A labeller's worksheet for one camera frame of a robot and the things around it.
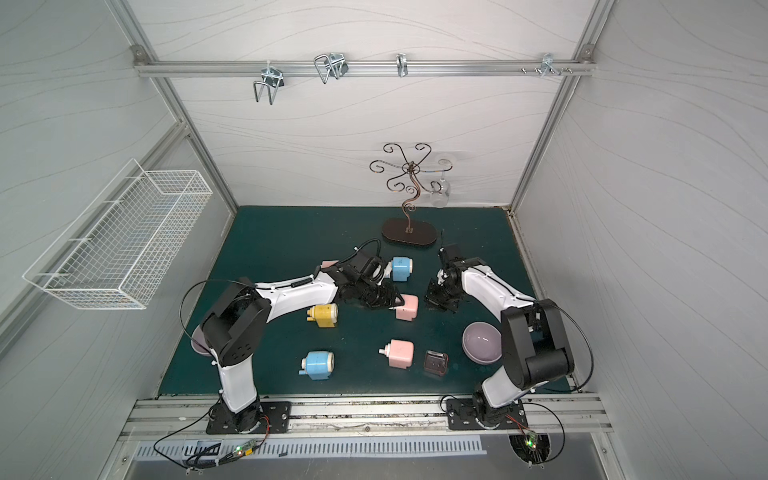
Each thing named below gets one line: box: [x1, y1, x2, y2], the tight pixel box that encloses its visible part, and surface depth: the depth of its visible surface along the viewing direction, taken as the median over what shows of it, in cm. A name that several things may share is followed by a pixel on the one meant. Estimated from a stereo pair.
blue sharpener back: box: [392, 256, 413, 282], surface depth 97 cm
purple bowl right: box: [462, 321, 503, 365], surface depth 84 cm
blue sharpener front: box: [298, 351, 335, 380], surface depth 77 cm
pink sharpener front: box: [378, 339, 414, 369], surface depth 80 cm
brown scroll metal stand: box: [369, 142, 453, 247], surface depth 96 cm
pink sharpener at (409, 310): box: [388, 294, 419, 321], surface depth 88 cm
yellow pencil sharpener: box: [306, 303, 338, 328], surface depth 86 cm
